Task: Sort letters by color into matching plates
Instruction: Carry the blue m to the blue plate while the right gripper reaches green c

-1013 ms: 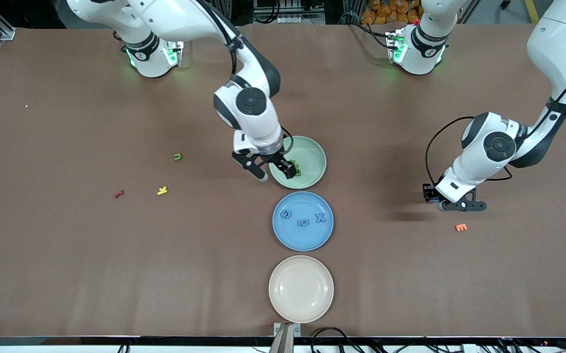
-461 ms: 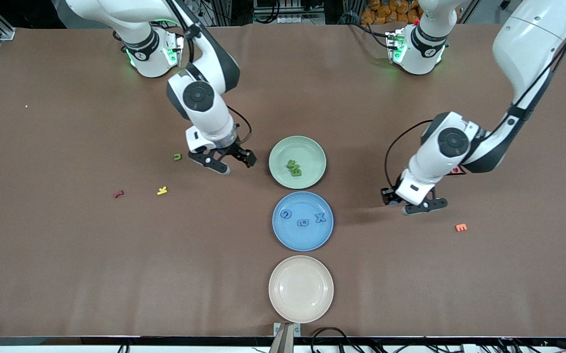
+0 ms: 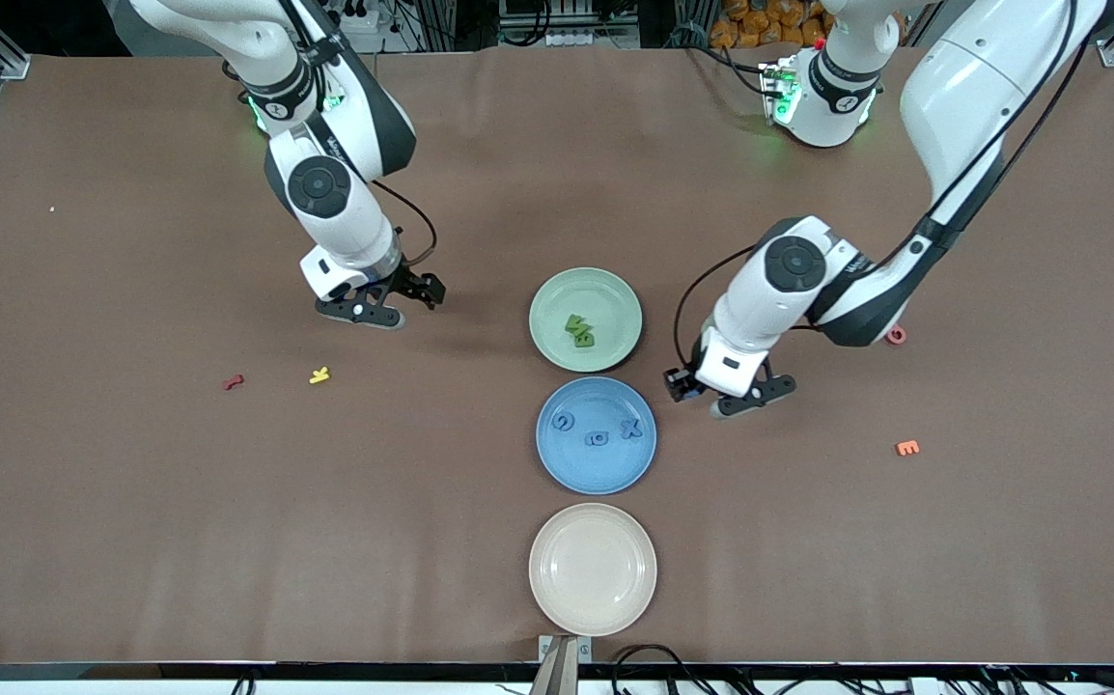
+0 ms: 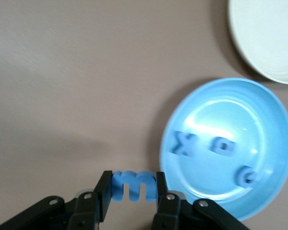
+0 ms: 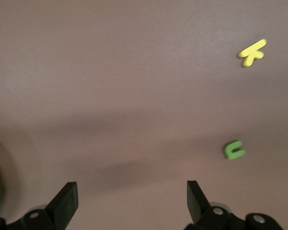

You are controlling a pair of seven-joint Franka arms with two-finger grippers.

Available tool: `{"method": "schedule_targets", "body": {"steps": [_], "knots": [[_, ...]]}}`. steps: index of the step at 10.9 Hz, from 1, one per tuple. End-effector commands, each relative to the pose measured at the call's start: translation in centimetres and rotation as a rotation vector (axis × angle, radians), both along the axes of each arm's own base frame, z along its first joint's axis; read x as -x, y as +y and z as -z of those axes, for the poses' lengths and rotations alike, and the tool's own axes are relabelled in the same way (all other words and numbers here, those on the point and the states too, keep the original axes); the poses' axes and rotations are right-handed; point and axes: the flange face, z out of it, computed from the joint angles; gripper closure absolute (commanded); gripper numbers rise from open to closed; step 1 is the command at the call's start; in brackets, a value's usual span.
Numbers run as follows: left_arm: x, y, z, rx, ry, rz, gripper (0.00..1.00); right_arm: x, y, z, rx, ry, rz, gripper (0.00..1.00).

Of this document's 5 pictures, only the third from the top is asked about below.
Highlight green plate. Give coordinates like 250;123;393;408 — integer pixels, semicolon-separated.
529;267;644;374

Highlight black cable loop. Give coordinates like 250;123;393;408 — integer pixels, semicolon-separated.
610;644;722;695

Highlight blue plate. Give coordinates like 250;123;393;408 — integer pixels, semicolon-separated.
536;376;657;496

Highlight orange bags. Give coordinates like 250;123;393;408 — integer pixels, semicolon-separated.
710;0;828;49

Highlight metal table edge bracket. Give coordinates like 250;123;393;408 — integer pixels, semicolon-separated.
538;634;594;665

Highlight beige plate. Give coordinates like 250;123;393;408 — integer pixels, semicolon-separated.
528;503;658;637

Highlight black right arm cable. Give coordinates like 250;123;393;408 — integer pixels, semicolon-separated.
272;0;438;266

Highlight black arm base cable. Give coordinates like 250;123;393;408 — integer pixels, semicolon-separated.
668;24;770;97

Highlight metal camera mount bar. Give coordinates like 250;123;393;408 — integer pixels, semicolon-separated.
528;637;582;695

